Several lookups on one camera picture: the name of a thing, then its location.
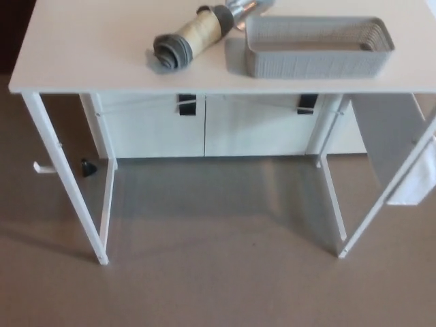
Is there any white desk hook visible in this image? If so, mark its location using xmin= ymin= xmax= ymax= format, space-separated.
xmin=32 ymin=161 xmax=56 ymax=176

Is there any white cabinet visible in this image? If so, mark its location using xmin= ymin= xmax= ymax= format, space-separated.
xmin=80 ymin=92 xmax=369 ymax=159

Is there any black cabinet handle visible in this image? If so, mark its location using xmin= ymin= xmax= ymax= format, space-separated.
xmin=296 ymin=93 xmax=318 ymax=115
xmin=176 ymin=93 xmax=199 ymax=118

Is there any grey perforated container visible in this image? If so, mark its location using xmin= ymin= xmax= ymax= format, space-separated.
xmin=244 ymin=15 xmax=396 ymax=80

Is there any white desk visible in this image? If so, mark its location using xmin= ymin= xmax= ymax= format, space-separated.
xmin=8 ymin=0 xmax=436 ymax=266

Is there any metal shovel with handle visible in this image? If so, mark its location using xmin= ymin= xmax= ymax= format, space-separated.
xmin=152 ymin=0 xmax=275 ymax=76

